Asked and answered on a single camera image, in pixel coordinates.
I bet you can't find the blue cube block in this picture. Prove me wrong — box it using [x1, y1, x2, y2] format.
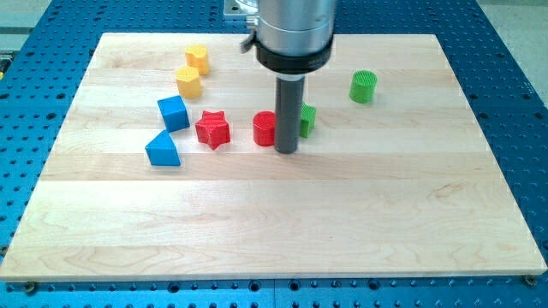
[158, 95, 190, 132]

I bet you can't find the blue triangle block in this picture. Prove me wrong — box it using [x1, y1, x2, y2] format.
[145, 130, 181, 166]

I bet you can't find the red cylinder block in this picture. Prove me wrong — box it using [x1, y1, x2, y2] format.
[253, 111, 276, 146]

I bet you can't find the green star block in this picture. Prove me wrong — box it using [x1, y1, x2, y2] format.
[300, 103, 317, 138]

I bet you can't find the red star block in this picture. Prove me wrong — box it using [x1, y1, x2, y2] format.
[195, 110, 231, 150]

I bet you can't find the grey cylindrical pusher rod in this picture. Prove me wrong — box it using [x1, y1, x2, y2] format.
[274, 75, 305, 154]

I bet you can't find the green cylinder block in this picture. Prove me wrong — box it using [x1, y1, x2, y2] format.
[348, 70, 378, 104]

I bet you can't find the yellow hexagon block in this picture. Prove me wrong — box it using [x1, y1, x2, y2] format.
[175, 66, 202, 98]

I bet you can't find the light wooden board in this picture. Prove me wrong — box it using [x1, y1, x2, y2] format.
[1, 33, 546, 281]

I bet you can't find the yellow heart block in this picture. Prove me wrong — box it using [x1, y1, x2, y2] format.
[184, 44, 210, 75]

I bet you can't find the silver metal bracket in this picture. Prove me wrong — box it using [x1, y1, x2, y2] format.
[223, 0, 258, 20]

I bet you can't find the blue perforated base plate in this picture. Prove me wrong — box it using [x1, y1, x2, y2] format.
[1, 1, 547, 307]

